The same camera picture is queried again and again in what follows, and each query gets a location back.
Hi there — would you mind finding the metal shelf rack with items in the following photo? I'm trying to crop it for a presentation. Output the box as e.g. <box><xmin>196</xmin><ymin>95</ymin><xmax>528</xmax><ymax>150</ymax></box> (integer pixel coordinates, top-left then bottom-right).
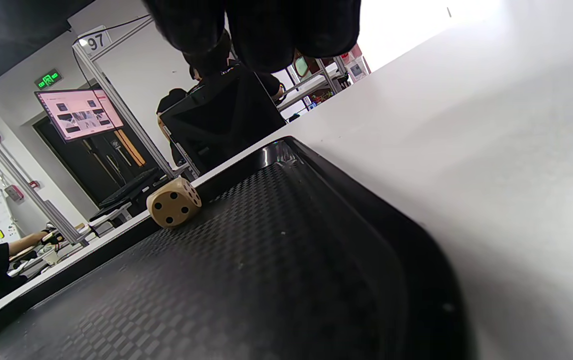
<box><xmin>275</xmin><ymin>44</ymin><xmax>373</xmax><ymax>112</ymax></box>

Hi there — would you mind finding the wooden die with black dots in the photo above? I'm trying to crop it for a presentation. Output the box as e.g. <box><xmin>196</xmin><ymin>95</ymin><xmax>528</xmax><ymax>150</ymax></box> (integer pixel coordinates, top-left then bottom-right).
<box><xmin>146</xmin><ymin>177</ymin><xmax>203</xmax><ymax>230</ymax></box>

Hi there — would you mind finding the black cable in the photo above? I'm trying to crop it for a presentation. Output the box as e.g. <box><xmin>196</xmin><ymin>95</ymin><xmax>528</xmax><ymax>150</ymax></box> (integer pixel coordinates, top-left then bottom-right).
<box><xmin>70</xmin><ymin>14</ymin><xmax>152</xmax><ymax>88</ymax></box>

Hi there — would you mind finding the black double door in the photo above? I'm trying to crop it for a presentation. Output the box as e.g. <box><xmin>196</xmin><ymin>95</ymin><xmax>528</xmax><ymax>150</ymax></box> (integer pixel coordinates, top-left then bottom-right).
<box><xmin>32</xmin><ymin>116</ymin><xmax>166</xmax><ymax>207</ymax></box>

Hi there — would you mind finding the black keyboard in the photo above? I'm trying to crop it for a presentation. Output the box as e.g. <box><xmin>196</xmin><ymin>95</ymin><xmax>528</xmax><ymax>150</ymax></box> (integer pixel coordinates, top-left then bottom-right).
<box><xmin>97</xmin><ymin>167</ymin><xmax>166</xmax><ymax>210</ymax></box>

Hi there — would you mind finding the black office chair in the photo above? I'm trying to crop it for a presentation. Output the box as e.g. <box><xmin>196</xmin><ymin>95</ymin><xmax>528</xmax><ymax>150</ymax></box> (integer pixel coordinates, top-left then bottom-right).
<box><xmin>160</xmin><ymin>66</ymin><xmax>288</xmax><ymax>175</ymax></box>

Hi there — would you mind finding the green exit sign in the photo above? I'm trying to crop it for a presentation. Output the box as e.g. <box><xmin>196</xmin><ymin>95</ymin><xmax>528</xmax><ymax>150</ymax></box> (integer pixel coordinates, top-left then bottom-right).
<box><xmin>34</xmin><ymin>68</ymin><xmax>64</xmax><ymax>91</ymax></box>

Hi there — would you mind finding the aluminium frame post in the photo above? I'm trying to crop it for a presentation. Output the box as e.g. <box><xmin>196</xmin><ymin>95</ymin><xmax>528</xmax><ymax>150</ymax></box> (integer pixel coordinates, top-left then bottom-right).
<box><xmin>0</xmin><ymin>101</ymin><xmax>89</xmax><ymax>247</ymax></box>
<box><xmin>71</xmin><ymin>42</ymin><xmax>178</xmax><ymax>179</ymax></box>

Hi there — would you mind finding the white number sign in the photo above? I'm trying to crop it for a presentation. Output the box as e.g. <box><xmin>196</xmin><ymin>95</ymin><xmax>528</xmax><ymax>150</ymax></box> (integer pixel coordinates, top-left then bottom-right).
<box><xmin>77</xmin><ymin>28</ymin><xmax>113</xmax><ymax>55</ymax></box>

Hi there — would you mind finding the person's right hand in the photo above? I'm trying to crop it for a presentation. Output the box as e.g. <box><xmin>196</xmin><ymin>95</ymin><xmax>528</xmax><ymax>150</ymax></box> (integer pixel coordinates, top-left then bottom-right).
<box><xmin>141</xmin><ymin>0</ymin><xmax>362</xmax><ymax>76</ymax></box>

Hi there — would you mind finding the black textured plastic tray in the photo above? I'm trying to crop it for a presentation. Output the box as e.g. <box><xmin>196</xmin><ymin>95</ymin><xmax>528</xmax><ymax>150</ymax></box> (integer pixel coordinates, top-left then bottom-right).
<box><xmin>0</xmin><ymin>135</ymin><xmax>472</xmax><ymax>360</ymax></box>

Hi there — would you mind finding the wall-mounted monitor screen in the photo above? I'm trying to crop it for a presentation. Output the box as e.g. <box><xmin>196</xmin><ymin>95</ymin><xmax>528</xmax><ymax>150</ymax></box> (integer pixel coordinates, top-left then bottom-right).
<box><xmin>35</xmin><ymin>87</ymin><xmax>125</xmax><ymax>144</ymax></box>

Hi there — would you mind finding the grey wall box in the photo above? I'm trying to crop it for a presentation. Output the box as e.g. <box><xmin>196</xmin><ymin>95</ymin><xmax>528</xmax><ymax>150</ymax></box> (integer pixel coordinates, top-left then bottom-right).
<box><xmin>3</xmin><ymin>184</ymin><xmax>25</xmax><ymax>203</ymax></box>

